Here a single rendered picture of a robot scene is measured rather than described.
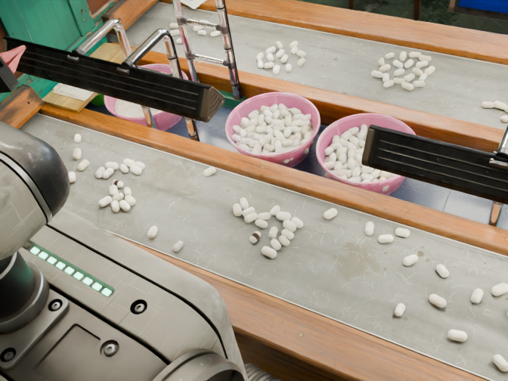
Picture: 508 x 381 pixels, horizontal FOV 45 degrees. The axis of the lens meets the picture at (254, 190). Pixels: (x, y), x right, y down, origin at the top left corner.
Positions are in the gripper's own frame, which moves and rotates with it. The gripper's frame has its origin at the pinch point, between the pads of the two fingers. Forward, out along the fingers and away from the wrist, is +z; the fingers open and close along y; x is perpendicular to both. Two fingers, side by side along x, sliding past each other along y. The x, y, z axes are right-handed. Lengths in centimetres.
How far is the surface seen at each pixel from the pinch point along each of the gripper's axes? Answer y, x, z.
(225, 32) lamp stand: 28, 5, 52
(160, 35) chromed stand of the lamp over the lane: 13.5, 12.7, 25.3
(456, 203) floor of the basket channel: 78, 64, 43
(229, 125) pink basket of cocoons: 49, 6, 37
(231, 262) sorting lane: 59, 30, -2
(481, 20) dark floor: 127, -1, 228
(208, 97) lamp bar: 23.0, 33.3, 12.3
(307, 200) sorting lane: 62, 36, 22
